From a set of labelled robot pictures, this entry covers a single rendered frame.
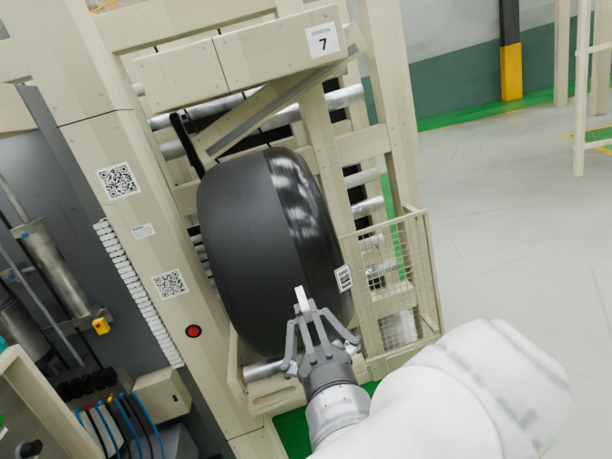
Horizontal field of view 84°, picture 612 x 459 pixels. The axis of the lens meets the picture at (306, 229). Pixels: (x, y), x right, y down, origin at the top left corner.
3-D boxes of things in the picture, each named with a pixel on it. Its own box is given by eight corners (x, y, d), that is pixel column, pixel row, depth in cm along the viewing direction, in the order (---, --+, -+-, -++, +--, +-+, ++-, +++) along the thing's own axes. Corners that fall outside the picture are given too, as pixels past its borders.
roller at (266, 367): (238, 367, 97) (241, 369, 101) (240, 383, 94) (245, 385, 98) (352, 326, 99) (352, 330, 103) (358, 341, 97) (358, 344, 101)
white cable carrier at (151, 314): (172, 369, 100) (92, 225, 82) (176, 358, 105) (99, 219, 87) (188, 364, 100) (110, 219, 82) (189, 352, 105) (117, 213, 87)
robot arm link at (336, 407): (304, 440, 38) (294, 393, 43) (322, 477, 42) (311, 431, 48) (380, 411, 38) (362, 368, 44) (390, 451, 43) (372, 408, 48)
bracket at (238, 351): (239, 408, 94) (226, 382, 90) (239, 322, 130) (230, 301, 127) (250, 403, 94) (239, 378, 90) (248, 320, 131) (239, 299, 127)
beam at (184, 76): (153, 115, 98) (128, 59, 93) (169, 113, 122) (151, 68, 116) (350, 56, 103) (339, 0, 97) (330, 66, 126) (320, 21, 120)
